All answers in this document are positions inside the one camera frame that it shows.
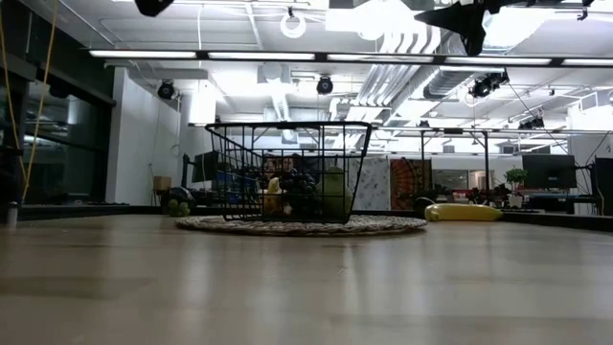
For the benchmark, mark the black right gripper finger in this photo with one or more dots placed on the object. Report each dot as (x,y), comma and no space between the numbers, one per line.
(445,13)
(450,25)

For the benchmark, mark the black ceiling spotlight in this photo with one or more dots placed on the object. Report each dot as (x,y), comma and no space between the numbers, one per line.
(486,85)
(324,85)
(166,90)

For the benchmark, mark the green fruit pieces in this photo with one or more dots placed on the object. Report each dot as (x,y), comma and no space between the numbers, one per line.
(178,194)

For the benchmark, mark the person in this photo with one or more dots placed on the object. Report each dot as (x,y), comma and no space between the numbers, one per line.
(287,165)

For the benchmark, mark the cardboard box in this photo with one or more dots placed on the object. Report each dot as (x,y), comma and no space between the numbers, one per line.
(162,183)

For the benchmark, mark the orange patterned tapestry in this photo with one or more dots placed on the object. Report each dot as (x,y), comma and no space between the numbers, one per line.
(406,179)

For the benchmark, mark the black overhead light bar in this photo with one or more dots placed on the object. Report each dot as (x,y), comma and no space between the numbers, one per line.
(201,55)

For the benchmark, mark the yellow banana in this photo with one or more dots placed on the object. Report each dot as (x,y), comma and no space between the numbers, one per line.
(462,213)

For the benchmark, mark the potted green plant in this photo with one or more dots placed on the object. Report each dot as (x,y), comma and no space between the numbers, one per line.
(515,178)

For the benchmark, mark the white patterned cloth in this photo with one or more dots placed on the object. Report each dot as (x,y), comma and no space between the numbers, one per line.
(376,184)

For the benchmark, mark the black computer monitor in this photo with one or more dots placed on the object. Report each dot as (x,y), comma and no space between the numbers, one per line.
(549,171)
(205,167)

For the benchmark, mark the silver can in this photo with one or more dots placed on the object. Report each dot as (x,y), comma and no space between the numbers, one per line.
(12,213)

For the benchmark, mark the green pear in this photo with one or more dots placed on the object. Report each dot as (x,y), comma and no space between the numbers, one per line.
(333,194)

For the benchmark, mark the black grape bunch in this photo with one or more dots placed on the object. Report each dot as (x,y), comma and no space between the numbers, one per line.
(298,184)

